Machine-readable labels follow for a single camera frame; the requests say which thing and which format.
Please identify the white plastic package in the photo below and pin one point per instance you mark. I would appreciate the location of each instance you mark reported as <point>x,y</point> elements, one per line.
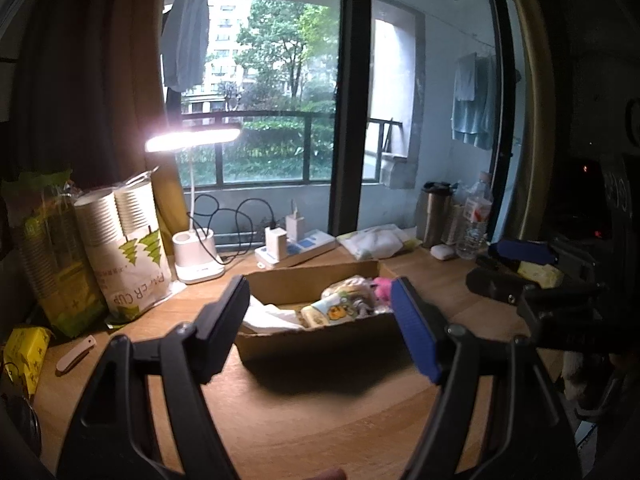
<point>375,242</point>

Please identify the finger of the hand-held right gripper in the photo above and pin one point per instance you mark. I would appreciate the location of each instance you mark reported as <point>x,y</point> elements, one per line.
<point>492,285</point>
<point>525,251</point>

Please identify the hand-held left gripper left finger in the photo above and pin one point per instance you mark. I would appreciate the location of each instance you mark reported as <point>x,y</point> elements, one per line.
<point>225,325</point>

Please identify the olive curtain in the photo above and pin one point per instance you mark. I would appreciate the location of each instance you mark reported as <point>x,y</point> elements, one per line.
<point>530,110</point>

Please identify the brown curtain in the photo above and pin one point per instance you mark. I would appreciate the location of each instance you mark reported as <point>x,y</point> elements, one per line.
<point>100,85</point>

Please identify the white folding knife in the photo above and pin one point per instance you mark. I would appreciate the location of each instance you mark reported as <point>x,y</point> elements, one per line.
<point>75,355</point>

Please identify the dark window frame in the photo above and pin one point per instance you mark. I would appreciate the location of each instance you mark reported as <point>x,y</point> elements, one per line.
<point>350,110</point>

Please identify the clear water bottle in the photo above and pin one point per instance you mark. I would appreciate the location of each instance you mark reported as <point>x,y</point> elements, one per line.
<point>472,230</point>

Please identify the small white charger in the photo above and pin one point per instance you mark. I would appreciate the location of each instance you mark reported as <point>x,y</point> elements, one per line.
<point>295,225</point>

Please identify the cardboard box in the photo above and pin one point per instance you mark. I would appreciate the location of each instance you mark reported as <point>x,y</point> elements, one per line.
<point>325,345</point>

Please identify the green cup pack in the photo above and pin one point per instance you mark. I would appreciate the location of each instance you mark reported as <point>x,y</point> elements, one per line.
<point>65,300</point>

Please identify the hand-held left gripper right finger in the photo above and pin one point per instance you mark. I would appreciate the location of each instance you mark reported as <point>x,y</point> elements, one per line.
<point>415,335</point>

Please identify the white earbuds case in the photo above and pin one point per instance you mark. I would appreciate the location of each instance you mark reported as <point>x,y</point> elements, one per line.
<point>442,252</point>

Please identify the hanging pale blue towel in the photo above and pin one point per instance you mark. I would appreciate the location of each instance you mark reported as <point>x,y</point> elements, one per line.
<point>472,105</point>

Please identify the hanging pale shirt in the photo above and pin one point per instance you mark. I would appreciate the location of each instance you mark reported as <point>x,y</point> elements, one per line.
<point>185,35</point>

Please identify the steel tumbler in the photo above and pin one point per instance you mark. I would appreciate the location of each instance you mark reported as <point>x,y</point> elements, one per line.
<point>432,220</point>

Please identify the balcony railing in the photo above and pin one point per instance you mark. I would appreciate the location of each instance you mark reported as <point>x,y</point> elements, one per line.
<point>280,114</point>

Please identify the white power strip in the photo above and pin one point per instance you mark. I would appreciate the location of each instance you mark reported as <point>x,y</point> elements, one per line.
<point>310,246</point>

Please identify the yellow cartoon print pouch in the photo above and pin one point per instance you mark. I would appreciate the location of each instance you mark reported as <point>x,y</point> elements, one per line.
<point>330,310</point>

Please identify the person's left hand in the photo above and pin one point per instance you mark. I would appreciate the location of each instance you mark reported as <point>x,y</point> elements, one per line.
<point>330,475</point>

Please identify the dark object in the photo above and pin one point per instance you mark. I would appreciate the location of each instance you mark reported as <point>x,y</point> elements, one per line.
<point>20,425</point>

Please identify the pale yellow soft pack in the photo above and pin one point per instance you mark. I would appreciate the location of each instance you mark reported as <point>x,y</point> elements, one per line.
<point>542,272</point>

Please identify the cream floral fabric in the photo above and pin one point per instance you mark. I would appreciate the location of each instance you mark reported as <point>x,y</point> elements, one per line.
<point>350,282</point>

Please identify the white desk lamp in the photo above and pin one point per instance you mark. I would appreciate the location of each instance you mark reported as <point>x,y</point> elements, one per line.
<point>197,260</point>

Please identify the pink soft toy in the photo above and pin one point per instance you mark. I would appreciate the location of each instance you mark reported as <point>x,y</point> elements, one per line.
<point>382,287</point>

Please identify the paper cup pack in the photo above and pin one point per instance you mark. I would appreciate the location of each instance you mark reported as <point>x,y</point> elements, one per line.
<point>135,260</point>

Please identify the yellow packet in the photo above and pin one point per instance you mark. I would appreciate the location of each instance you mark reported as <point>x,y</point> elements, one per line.
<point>25,355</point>

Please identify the large white charger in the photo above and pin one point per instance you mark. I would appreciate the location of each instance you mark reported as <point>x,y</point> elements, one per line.
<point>275,242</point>

